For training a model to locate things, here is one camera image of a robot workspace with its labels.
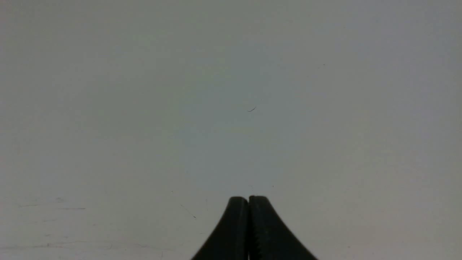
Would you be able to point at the left-side right gripper right finger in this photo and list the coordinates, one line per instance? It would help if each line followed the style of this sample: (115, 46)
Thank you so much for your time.
(269, 237)

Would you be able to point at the left-side right gripper black left finger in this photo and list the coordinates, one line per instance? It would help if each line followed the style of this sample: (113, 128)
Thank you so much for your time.
(228, 241)

